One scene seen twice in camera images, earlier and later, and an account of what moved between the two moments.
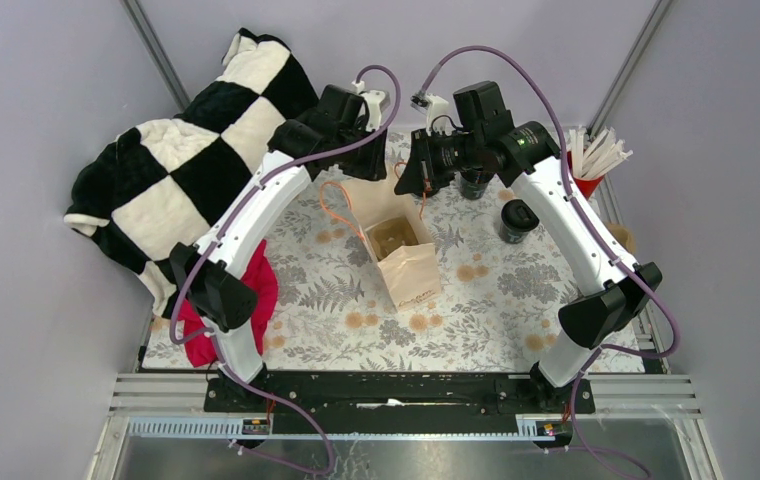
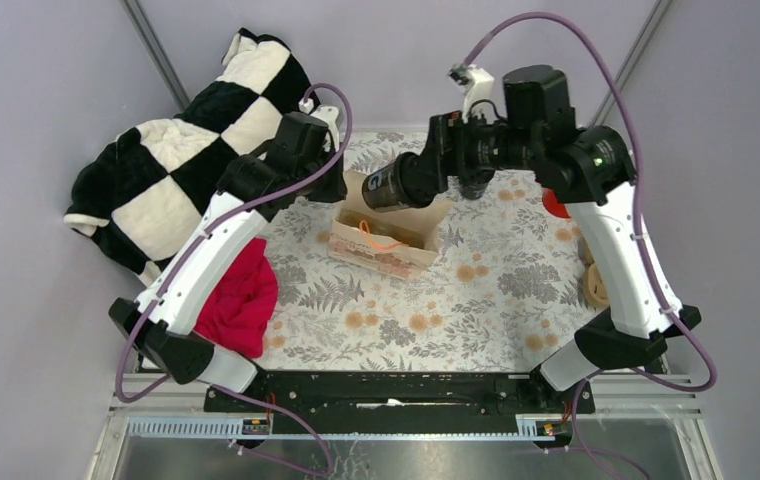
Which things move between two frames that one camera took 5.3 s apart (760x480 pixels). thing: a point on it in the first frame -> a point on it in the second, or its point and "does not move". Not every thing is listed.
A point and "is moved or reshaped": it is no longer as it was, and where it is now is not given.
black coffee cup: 512,236 -> 383,190
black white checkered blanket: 165,181 does not move
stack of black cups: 474,182 does not move
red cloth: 261,274 does not move
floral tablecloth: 506,268 does not move
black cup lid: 517,215 is moved or reshaped
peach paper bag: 398,238 is moved or reshaped
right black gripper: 418,176 does not move
